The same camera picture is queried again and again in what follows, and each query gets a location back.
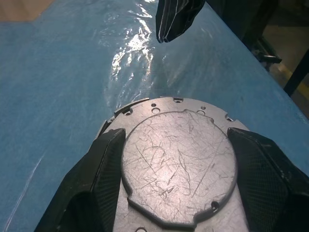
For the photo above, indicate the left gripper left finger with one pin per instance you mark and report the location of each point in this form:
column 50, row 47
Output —
column 96, row 174

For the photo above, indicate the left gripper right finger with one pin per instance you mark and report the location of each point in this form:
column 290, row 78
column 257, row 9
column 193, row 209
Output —
column 265, row 174

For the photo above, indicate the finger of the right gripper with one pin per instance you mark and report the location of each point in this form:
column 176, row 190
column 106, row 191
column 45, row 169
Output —
column 186, row 17
column 165, row 17

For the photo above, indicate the silver motor cover plate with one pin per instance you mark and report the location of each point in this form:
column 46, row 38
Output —
column 178, row 159

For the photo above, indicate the blue table mat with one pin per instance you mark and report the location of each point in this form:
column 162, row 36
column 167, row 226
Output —
column 60, row 96

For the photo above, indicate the black support frame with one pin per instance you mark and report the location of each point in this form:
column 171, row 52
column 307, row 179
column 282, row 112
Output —
column 253, row 24

